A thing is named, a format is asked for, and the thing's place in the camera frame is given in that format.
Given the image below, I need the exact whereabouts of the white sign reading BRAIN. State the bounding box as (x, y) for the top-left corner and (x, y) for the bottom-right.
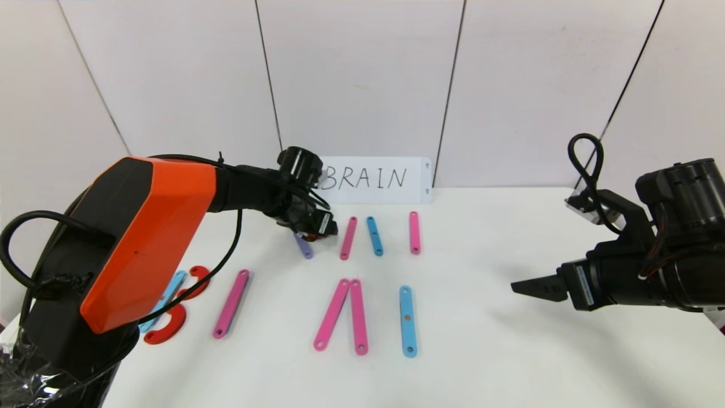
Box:
(320, 157), (433, 205)

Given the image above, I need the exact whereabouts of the light blue three-hole bar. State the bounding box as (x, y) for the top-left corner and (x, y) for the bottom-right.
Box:
(366, 216), (385, 257)
(139, 270), (187, 333)
(399, 286), (418, 358)

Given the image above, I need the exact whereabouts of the crinkled plastic wrap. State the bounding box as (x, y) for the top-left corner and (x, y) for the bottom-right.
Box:
(0, 326), (80, 408)

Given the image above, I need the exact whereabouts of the black looped right arm cable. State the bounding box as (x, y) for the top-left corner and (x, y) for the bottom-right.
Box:
(568, 133), (624, 233)

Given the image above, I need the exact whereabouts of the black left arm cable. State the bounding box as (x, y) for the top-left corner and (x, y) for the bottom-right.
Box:
(0, 154), (335, 326)

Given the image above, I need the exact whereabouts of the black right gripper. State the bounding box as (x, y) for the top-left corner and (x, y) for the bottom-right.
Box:
(510, 258), (658, 312)

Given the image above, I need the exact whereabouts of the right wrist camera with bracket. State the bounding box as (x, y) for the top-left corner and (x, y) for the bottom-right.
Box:
(565, 187), (660, 256)

